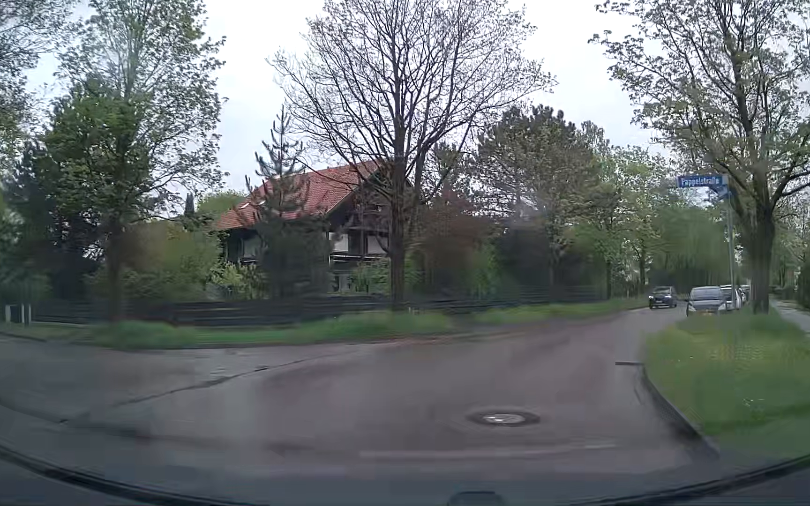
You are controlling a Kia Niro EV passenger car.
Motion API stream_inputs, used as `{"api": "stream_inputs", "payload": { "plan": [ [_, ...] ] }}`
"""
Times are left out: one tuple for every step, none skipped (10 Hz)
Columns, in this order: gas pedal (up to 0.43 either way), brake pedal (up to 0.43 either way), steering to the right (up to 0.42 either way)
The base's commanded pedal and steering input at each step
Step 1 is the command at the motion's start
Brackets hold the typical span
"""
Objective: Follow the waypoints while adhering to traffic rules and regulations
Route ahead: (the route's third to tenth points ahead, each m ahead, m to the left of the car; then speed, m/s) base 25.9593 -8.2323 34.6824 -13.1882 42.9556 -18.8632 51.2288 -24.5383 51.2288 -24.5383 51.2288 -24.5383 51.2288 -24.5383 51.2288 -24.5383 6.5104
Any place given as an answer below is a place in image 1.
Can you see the house with red roof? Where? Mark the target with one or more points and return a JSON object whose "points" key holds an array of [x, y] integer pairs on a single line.
{"points": [[349, 218]]}

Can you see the large bare tree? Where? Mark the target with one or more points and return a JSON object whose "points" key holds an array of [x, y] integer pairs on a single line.
{"points": [[398, 176]]}

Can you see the conifer tree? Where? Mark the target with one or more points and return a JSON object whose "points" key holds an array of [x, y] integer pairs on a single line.
{"points": [[285, 211]]}

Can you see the grey asphalt road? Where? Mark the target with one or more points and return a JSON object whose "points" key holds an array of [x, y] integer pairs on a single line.
{"points": [[391, 379]]}

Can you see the long grass verge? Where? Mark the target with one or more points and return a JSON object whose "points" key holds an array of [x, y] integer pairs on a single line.
{"points": [[271, 329]]}

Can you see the dark wooden fence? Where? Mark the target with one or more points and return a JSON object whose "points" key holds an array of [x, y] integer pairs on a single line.
{"points": [[236, 309]]}

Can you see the row of trees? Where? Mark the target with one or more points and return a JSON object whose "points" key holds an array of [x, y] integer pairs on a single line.
{"points": [[588, 211]]}

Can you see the road markings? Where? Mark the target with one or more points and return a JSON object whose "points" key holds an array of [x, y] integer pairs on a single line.
{"points": [[489, 452]]}

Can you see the dark car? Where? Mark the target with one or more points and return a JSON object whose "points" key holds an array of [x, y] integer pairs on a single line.
{"points": [[662, 297]]}

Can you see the tall green tree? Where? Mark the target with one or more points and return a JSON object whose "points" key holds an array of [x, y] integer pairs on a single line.
{"points": [[117, 176]]}

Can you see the silver parked car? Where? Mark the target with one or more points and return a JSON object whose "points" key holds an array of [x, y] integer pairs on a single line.
{"points": [[706, 300]]}

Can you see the blue street name sign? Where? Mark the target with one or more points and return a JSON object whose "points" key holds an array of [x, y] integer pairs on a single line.
{"points": [[718, 190]]}

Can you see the white parked car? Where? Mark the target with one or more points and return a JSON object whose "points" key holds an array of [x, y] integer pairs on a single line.
{"points": [[732, 296]]}

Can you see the large leafy tree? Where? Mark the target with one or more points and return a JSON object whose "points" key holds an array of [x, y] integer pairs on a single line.
{"points": [[760, 176]]}

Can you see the grey pavement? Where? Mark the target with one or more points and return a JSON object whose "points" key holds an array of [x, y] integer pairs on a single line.
{"points": [[802, 317]]}

